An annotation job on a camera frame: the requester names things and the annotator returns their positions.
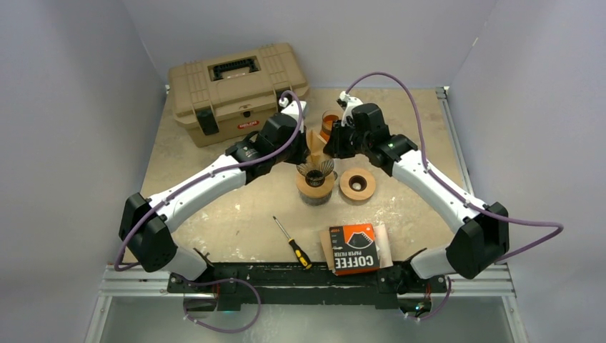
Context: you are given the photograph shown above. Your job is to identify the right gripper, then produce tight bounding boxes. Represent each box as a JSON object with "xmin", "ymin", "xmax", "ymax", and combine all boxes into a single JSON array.
[{"xmin": 324, "ymin": 119, "xmax": 371, "ymax": 159}]

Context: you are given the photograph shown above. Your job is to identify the brown paper coffee filter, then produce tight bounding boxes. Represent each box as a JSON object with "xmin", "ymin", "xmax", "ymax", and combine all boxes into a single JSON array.
[{"xmin": 306, "ymin": 129, "xmax": 327, "ymax": 165}]

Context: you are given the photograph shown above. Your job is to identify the wooden ring holder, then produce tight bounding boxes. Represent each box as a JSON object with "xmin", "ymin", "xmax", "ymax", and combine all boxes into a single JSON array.
[
  {"xmin": 295, "ymin": 174, "xmax": 336, "ymax": 197},
  {"xmin": 339, "ymin": 167, "xmax": 377, "ymax": 202}
]

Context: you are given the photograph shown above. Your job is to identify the smoky glass dripper cone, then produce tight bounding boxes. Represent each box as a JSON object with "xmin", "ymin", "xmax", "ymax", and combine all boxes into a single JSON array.
[{"xmin": 296, "ymin": 159, "xmax": 334, "ymax": 188}]

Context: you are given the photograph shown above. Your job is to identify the smoky glass carafe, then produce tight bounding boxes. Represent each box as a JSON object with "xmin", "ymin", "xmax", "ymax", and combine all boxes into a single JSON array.
[{"xmin": 299, "ymin": 191, "xmax": 332, "ymax": 207}]

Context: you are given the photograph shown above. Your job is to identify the coffee paper filter box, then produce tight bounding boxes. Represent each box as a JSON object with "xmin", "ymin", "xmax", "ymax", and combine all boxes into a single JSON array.
[{"xmin": 329, "ymin": 223, "xmax": 380, "ymax": 276}]

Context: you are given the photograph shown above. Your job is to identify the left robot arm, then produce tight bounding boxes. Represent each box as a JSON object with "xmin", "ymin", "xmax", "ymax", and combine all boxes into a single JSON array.
[{"xmin": 114, "ymin": 111, "xmax": 307, "ymax": 292}]

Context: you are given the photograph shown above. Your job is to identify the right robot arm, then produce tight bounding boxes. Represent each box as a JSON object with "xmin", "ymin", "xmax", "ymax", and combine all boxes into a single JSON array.
[{"xmin": 324, "ymin": 101, "xmax": 510, "ymax": 291}]

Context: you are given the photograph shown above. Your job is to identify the orange glass carafe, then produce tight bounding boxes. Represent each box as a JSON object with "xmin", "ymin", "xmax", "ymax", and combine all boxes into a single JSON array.
[{"xmin": 319, "ymin": 109, "xmax": 342, "ymax": 143}]

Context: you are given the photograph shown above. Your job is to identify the tan plastic toolbox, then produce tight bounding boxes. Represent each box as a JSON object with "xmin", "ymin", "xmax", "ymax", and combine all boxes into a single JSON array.
[{"xmin": 168, "ymin": 43, "xmax": 309, "ymax": 148}]

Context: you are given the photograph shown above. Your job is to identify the yellow black screwdriver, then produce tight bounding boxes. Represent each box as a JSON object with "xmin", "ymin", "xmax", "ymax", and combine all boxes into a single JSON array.
[{"xmin": 272, "ymin": 216, "xmax": 312, "ymax": 269}]

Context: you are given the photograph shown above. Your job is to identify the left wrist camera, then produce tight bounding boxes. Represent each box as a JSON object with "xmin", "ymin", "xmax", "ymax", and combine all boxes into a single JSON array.
[{"xmin": 279, "ymin": 100, "xmax": 308, "ymax": 121}]

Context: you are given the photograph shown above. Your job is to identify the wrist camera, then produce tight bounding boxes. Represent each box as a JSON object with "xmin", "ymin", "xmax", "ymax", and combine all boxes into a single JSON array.
[
  {"xmin": 337, "ymin": 91, "xmax": 363, "ymax": 126},
  {"xmin": 279, "ymin": 100, "xmax": 308, "ymax": 121}
]

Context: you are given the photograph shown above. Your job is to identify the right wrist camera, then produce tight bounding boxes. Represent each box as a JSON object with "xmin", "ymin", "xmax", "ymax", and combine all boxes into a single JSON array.
[{"xmin": 337, "ymin": 91, "xmax": 363, "ymax": 126}]

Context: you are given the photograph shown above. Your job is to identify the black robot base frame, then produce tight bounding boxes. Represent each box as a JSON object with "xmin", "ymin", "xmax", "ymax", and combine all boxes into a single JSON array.
[{"xmin": 96, "ymin": 260, "xmax": 517, "ymax": 314}]

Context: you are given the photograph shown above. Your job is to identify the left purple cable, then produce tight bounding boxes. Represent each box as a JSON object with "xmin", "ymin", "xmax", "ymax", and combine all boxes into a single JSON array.
[{"xmin": 113, "ymin": 89, "xmax": 305, "ymax": 333}]

